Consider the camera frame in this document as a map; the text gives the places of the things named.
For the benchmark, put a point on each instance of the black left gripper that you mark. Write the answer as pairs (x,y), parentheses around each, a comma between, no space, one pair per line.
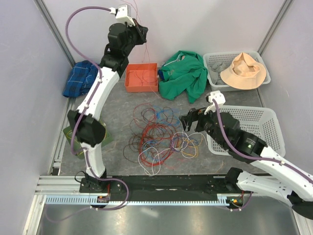
(141,31)

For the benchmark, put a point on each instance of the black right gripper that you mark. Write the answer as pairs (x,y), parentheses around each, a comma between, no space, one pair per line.
(193,115)

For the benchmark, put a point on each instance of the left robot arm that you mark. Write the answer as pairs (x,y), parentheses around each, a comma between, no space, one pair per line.
(112,66)

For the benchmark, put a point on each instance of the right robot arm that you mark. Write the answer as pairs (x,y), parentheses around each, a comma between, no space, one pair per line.
(294,186)

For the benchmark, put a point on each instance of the green jacket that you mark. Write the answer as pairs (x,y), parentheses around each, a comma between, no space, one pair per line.
(183,72)

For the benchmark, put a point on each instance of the orange plastic tray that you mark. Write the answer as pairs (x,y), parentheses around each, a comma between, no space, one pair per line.
(141,78)

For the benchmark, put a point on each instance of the grey cloth in basket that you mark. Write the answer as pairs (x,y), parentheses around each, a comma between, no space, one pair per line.
(215,71)

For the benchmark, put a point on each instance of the small white perforated basket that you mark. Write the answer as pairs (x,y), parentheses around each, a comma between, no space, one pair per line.
(227,57)

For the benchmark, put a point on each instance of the beige bucket hat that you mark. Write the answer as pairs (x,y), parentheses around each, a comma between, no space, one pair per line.
(244,73)

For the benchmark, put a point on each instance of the blue plaid cloth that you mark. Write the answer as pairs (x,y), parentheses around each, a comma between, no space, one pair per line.
(80,79)

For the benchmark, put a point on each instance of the large white perforated basket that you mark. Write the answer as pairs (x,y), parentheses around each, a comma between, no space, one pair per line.
(261,122)

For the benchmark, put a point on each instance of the green plastic tray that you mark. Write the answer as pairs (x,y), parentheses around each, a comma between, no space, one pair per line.
(108,138)

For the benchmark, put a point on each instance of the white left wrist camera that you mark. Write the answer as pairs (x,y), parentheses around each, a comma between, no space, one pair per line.
(123,15)

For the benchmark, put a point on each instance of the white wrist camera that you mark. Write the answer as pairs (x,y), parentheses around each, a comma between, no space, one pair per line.
(216,100)
(123,15)

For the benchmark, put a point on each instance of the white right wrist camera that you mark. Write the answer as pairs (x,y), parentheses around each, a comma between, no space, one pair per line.
(216,100)

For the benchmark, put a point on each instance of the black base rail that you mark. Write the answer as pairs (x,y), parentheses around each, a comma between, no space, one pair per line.
(198,186)

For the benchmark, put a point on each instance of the light blue cable duct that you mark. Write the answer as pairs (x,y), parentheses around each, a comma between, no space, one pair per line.
(94,200)

